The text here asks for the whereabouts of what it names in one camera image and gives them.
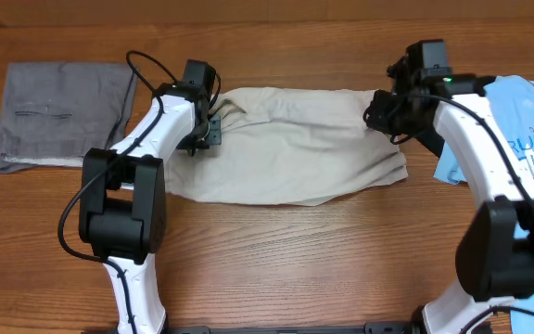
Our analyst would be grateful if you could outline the beige khaki shorts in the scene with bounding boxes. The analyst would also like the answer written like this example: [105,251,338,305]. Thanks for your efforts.
[165,87,408,206]

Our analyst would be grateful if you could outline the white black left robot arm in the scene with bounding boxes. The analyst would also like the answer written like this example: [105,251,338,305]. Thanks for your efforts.
[79,59,222,333]

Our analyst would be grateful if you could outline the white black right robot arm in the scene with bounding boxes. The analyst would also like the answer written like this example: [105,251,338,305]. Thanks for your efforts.
[363,39,534,334]

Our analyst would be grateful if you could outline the black garment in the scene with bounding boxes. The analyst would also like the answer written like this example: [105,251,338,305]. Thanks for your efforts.
[414,80,534,158]

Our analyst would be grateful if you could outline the light blue printed t-shirt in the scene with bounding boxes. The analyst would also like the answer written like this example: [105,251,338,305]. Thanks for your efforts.
[434,76,534,334]

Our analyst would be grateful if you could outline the folded grey cloth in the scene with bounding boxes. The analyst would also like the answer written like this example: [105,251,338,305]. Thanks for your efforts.
[0,61,137,173]

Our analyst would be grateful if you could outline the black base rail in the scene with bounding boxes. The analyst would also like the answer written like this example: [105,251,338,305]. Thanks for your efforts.
[159,321,425,334]

